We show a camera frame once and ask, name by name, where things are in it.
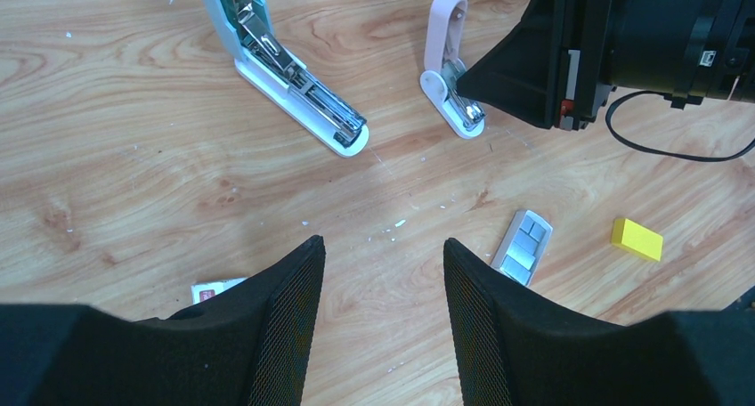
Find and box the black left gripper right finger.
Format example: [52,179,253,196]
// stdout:
[443,239,754,405]

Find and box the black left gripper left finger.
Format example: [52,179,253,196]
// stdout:
[1,235,326,405]

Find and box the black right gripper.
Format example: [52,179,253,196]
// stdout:
[457,0,624,131]

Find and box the pink white small stapler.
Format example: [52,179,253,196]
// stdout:
[419,0,486,140]

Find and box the white staples box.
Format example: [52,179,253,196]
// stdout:
[191,278,246,305]

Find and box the grey staples tray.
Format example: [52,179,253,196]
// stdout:
[490,209,553,287]

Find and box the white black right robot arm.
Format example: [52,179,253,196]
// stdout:
[457,0,754,131]

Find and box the yellow rectangular block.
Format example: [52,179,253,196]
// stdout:
[611,217,664,262]

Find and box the thin black gripper wire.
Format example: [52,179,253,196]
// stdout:
[604,89,755,164]

